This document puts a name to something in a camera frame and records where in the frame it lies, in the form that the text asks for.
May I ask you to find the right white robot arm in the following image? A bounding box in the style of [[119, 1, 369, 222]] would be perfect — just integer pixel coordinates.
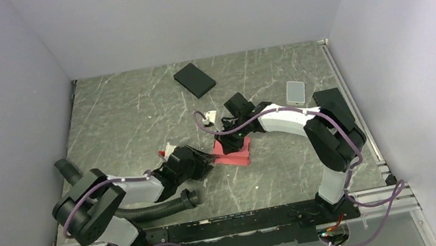
[[215, 88, 367, 222]]

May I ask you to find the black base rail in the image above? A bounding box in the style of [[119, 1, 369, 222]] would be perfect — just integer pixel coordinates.
[[106, 199, 360, 246]]

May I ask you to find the aluminium frame rail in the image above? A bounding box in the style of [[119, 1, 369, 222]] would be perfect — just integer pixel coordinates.
[[56, 160, 436, 246]]

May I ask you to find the black flat box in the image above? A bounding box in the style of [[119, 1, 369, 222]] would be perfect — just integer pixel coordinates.
[[173, 63, 217, 99]]

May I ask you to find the clear plastic case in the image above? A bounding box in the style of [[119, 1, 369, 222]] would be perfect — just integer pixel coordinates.
[[286, 81, 306, 106]]

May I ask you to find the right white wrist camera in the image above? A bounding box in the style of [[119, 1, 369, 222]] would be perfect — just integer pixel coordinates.
[[202, 110, 218, 127]]

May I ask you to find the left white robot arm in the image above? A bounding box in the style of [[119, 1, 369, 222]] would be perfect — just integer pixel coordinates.
[[51, 146, 215, 246]]

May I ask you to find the black corrugated hose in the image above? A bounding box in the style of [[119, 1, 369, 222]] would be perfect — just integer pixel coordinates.
[[52, 137, 204, 236]]

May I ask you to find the red paper box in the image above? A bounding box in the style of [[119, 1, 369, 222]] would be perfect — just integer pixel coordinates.
[[212, 136, 251, 166]]

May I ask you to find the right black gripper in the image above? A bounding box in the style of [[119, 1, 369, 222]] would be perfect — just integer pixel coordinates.
[[212, 116, 252, 156]]

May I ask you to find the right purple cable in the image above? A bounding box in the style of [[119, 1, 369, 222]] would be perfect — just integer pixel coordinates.
[[191, 78, 416, 246]]

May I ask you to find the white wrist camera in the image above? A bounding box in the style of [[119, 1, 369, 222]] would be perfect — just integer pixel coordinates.
[[202, 110, 218, 127], [158, 143, 177, 162]]

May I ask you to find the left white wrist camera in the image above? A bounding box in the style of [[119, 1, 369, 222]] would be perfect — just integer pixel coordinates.
[[158, 143, 177, 162]]

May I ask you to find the black ridged tray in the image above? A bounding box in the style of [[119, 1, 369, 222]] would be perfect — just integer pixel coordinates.
[[312, 87, 356, 123]]

